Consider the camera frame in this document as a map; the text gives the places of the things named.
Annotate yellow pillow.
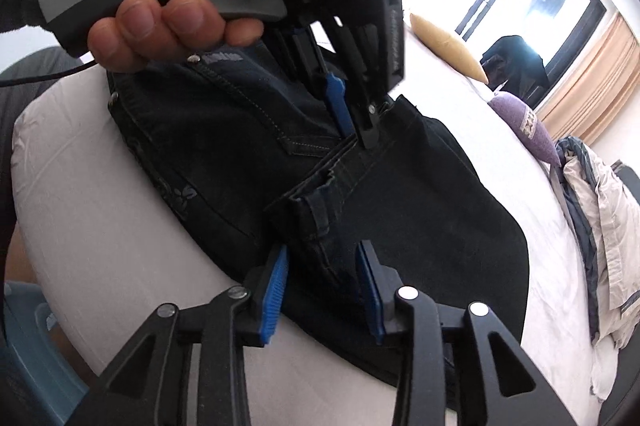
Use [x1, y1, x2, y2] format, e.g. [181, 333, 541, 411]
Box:
[410, 12, 489, 85]

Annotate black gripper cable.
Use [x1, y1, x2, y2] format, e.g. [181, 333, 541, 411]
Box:
[0, 58, 98, 87]

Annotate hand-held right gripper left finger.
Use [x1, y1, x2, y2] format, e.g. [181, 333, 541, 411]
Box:
[70, 245, 291, 426]

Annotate person's leg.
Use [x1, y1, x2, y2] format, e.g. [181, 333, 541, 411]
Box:
[0, 47, 96, 387]

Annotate purple patterned pillow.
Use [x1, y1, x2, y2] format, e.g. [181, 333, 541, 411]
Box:
[488, 91, 562, 167]

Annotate grey bed headboard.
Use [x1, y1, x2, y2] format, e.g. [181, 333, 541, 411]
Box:
[611, 160, 640, 227]

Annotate beige curtain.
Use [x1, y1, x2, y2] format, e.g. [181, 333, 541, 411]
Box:
[540, 13, 640, 147]

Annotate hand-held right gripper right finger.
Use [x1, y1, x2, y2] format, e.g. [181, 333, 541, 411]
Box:
[355, 240, 581, 426]

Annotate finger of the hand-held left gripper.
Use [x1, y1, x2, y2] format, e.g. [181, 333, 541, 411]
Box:
[332, 18, 388, 150]
[272, 23, 353, 141]

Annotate black denim pants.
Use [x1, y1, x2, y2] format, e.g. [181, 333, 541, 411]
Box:
[106, 51, 530, 389]

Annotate bed with white sheet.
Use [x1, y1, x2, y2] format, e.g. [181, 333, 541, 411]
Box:
[10, 13, 618, 426]

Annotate dark balcony door frame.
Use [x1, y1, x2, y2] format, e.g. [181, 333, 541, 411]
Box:
[452, 0, 608, 109]

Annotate blue plastic stool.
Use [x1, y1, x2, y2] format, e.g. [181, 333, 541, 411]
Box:
[0, 281, 91, 412]

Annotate black garment on rack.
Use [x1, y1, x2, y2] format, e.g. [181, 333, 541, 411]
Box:
[481, 35, 550, 99]

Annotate folded beige and grey duvet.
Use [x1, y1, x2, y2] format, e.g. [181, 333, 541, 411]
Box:
[550, 136, 640, 399]

